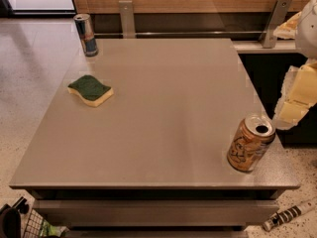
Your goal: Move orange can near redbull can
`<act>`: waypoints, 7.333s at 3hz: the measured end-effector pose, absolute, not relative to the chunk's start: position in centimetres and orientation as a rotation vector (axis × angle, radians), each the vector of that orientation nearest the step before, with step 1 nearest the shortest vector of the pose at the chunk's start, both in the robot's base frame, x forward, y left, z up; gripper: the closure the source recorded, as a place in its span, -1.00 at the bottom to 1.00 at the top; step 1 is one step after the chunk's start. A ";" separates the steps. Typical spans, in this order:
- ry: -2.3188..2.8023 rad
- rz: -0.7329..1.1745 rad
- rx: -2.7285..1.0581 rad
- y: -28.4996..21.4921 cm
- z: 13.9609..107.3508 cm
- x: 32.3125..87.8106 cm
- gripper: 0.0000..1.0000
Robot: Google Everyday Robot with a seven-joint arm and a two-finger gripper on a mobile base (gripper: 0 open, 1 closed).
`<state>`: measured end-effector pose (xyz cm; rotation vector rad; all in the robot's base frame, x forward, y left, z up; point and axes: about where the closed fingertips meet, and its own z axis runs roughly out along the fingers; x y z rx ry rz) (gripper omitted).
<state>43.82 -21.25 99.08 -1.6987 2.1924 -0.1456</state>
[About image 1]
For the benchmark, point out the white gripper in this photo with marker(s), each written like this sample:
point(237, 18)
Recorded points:
point(307, 30)

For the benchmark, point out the orange soda can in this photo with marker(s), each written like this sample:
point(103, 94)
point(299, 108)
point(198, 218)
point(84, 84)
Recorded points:
point(253, 137)

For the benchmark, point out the silver blue redbull can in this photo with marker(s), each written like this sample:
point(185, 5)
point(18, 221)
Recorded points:
point(86, 34)

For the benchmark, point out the black white striped tube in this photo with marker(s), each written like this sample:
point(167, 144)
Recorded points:
point(287, 215)

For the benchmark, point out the green yellow sponge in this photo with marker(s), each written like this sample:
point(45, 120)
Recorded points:
point(90, 90)

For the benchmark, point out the grey table drawer front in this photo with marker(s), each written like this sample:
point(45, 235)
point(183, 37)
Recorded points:
point(146, 213)

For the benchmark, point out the black object bottom left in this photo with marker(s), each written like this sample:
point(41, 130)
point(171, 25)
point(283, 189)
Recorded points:
point(10, 218)

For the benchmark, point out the right metal wall bracket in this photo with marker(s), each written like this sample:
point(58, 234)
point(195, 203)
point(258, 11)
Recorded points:
point(277, 16)

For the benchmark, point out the metal wall bracket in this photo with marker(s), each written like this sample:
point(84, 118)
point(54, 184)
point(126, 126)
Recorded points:
point(127, 19)
point(277, 16)

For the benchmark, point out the left metal wall bracket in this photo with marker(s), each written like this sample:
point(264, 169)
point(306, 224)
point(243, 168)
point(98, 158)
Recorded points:
point(127, 19)

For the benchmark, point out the horizontal metal rail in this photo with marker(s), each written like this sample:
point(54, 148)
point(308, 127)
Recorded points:
point(247, 35)

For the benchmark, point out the wire basket with green item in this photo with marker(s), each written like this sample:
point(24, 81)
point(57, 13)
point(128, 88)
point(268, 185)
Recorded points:
point(37, 227)

